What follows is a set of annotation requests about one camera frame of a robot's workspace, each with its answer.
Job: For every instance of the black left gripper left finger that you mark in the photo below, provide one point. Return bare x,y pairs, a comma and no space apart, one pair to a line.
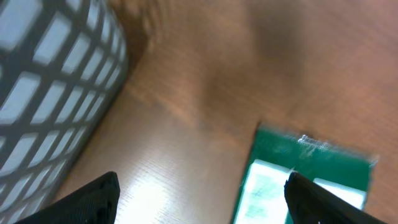
93,203

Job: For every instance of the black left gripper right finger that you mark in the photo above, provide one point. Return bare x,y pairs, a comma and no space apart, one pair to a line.
310,203

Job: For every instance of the green white package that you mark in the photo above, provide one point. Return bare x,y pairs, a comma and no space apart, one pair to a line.
276,154

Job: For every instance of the grey plastic basket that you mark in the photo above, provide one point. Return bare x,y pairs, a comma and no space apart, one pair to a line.
62,62

